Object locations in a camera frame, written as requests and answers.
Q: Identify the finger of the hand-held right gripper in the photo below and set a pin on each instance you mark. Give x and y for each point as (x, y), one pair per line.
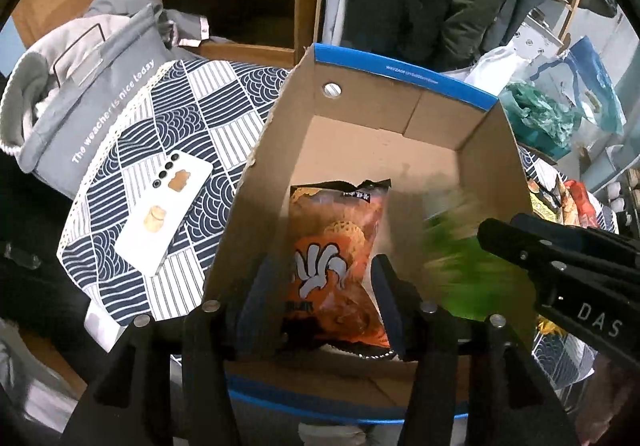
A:
(505, 241)
(550, 228)

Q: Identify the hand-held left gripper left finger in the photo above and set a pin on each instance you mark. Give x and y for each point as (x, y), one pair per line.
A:
(255, 308)

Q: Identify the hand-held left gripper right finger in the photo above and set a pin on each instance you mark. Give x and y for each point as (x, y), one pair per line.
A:
(387, 298)

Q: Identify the yellow snack packet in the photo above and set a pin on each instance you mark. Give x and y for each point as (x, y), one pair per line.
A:
(542, 206)

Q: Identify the red orange snack packet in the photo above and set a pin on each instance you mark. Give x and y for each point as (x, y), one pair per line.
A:
(580, 198)

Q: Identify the green snack packet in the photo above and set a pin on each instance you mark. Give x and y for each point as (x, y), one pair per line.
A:
(460, 266)

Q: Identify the orange snack bag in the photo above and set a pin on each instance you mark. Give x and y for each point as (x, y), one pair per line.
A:
(335, 246)

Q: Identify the cardboard box with blue rim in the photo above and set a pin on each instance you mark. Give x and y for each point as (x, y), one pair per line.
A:
(350, 141)

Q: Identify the metal shelf rack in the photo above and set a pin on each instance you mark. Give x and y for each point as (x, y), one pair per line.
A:
(625, 166)

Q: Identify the teal plastic bag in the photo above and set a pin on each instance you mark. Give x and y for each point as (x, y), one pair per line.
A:
(535, 116)

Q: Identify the white smartphone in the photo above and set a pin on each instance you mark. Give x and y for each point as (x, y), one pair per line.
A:
(165, 211)

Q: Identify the blue plastic bag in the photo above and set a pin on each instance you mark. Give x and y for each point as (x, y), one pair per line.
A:
(595, 71)

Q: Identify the white plastic bag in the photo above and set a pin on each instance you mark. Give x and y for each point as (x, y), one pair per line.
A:
(490, 66)

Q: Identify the white patterned box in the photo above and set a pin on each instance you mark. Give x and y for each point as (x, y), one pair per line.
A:
(535, 41)

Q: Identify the navy white patterned tablecloth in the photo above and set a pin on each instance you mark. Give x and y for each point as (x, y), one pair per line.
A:
(200, 116)

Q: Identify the grey fabric storage bag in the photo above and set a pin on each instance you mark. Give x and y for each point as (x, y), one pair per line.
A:
(100, 101)

